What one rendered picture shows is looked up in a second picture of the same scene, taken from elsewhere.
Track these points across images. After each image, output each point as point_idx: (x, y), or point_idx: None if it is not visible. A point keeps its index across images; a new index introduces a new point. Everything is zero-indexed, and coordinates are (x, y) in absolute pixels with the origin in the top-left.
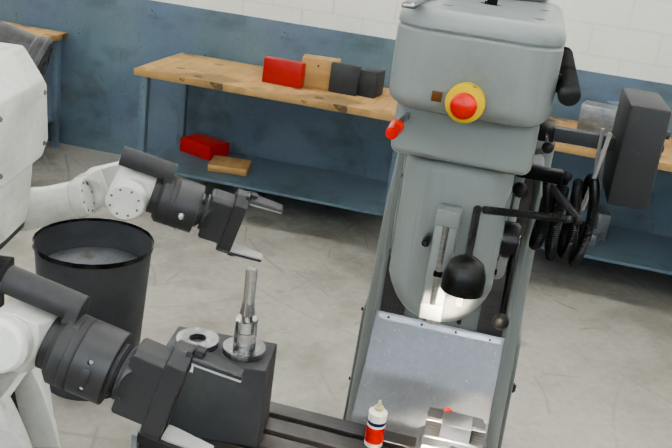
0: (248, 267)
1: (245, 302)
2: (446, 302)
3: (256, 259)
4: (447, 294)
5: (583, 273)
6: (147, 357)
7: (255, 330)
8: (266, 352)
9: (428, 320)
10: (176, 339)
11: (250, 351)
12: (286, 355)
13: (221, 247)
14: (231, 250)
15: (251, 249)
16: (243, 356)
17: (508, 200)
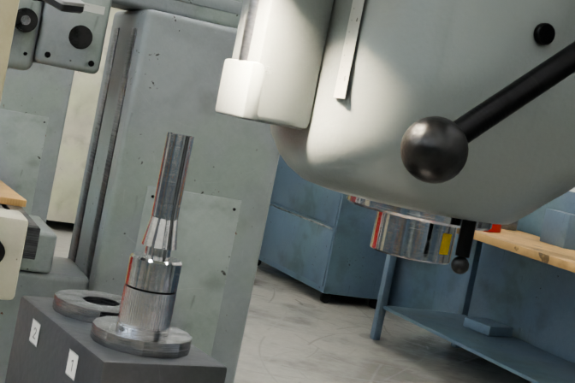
0: (178, 133)
1: (151, 211)
2: (321, 90)
3: (55, 2)
4: (326, 60)
5: None
6: None
7: (153, 285)
8: (174, 359)
9: (372, 238)
10: (67, 290)
11: (133, 333)
12: None
13: None
14: None
15: None
16: (103, 329)
17: None
